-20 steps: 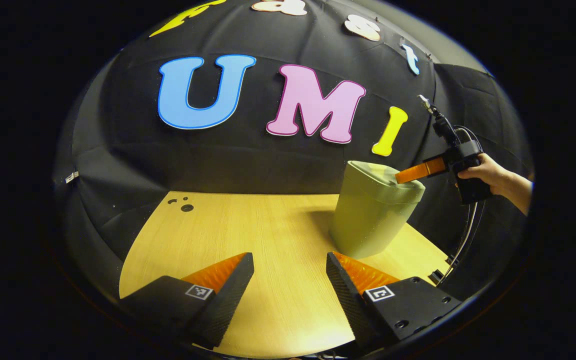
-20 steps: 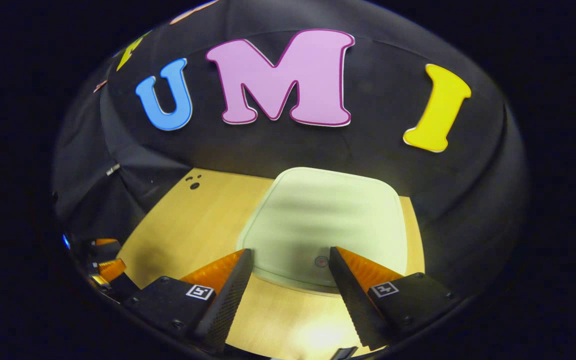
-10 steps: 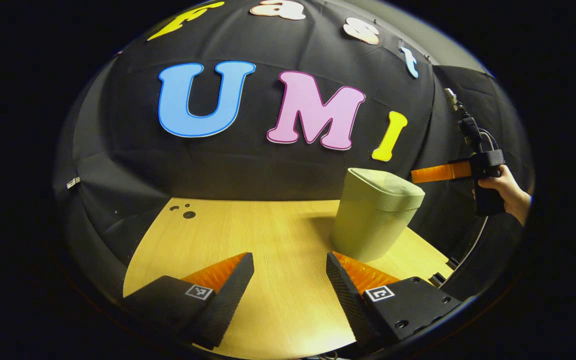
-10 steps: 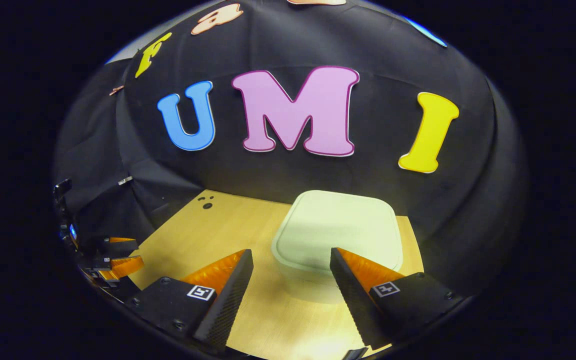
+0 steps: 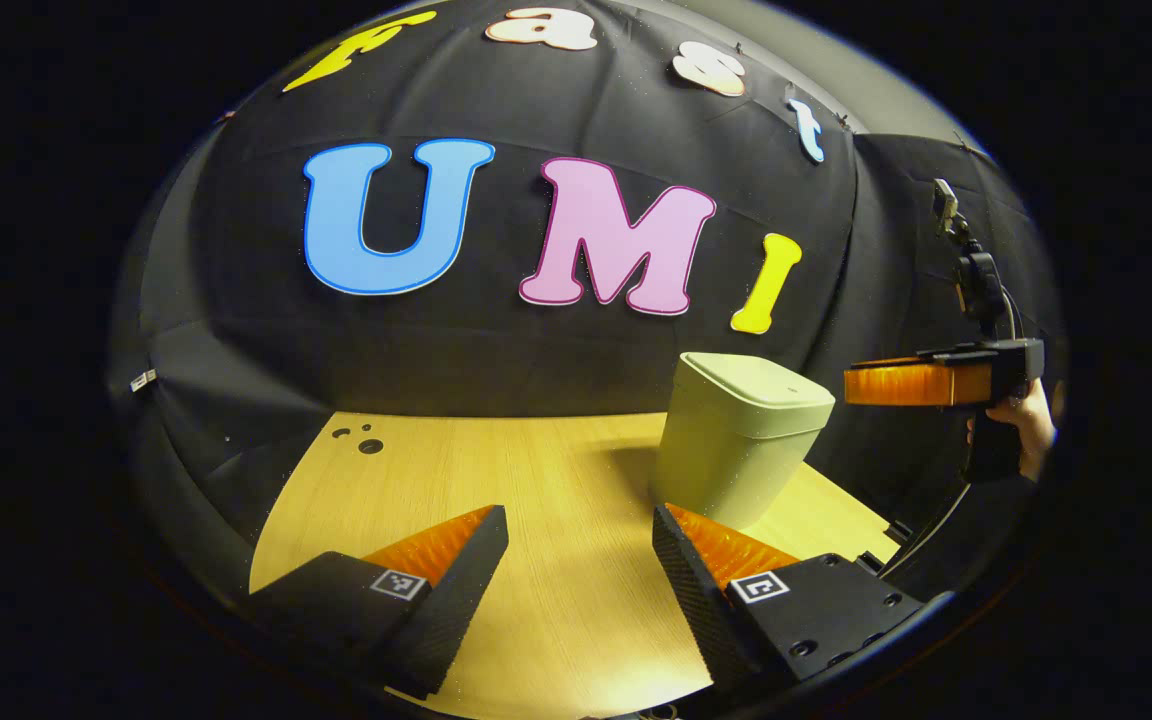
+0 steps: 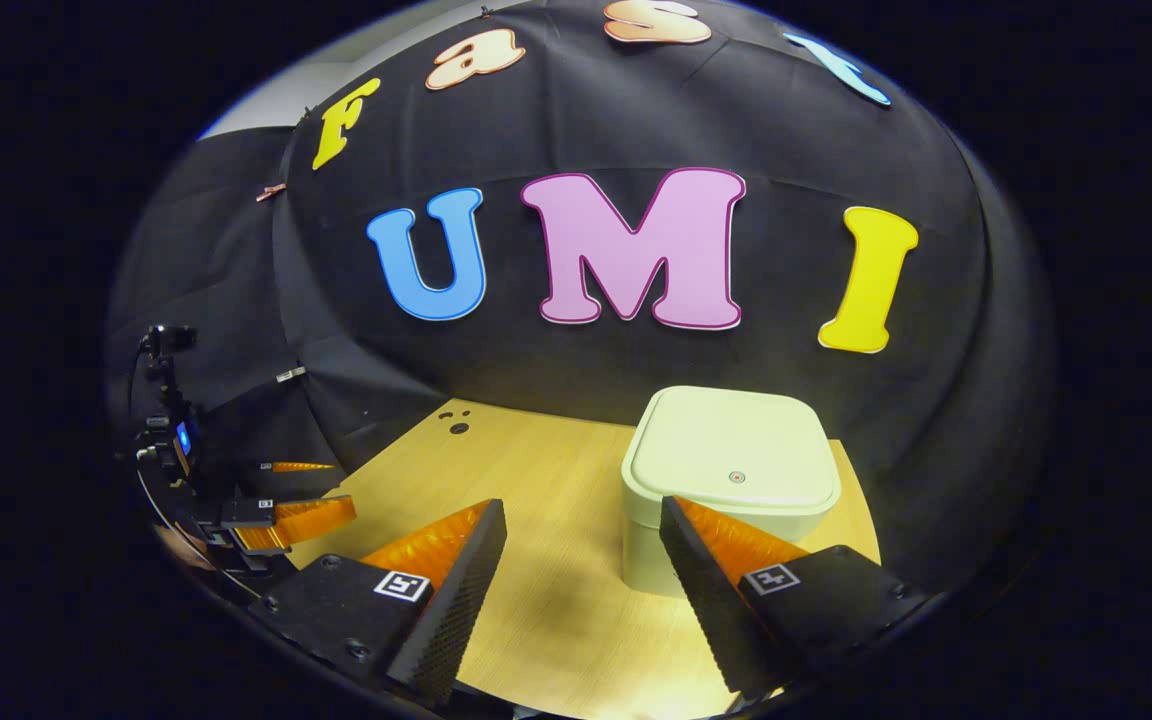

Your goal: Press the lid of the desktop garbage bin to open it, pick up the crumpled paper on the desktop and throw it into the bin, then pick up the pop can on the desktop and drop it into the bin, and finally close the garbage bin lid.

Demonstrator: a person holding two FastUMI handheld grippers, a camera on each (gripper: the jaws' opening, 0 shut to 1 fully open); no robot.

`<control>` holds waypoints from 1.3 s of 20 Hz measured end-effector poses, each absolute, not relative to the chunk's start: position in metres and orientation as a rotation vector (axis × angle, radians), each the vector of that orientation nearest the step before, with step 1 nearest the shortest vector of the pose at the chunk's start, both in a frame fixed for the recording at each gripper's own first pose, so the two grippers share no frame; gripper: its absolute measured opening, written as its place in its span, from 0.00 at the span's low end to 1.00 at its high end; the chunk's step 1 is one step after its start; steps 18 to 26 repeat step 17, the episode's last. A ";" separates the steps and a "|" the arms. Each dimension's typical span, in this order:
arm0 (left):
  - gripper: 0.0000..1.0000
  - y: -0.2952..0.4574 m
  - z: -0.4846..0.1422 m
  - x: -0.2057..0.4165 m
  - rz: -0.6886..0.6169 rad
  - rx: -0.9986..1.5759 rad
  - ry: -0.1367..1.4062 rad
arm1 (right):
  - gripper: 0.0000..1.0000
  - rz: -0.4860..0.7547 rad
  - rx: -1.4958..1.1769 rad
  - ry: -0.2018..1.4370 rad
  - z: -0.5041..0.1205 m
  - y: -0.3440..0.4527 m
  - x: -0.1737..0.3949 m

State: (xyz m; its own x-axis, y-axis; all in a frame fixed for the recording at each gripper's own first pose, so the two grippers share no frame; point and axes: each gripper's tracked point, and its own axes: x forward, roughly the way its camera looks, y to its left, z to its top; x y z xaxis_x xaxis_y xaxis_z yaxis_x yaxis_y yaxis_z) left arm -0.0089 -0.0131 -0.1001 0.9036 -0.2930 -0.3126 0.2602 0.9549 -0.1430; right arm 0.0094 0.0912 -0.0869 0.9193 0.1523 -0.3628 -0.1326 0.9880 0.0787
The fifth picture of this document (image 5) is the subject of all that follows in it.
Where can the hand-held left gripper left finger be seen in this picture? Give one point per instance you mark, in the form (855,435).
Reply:
(466,580)

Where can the pale green desktop garbage bin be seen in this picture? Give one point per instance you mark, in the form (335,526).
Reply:
(736,440)

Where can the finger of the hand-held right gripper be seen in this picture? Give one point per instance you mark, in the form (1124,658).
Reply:
(916,383)

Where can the white cloth clip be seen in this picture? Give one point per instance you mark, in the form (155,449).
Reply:
(143,380)

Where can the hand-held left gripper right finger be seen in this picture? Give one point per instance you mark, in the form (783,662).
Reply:
(686,590)

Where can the black table clamp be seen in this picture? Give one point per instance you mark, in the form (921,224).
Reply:
(868,562)
(898,532)

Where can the light wooden desktop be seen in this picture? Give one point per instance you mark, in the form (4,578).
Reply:
(556,500)

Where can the black backdrop cloth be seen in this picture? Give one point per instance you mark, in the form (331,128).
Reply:
(556,350)

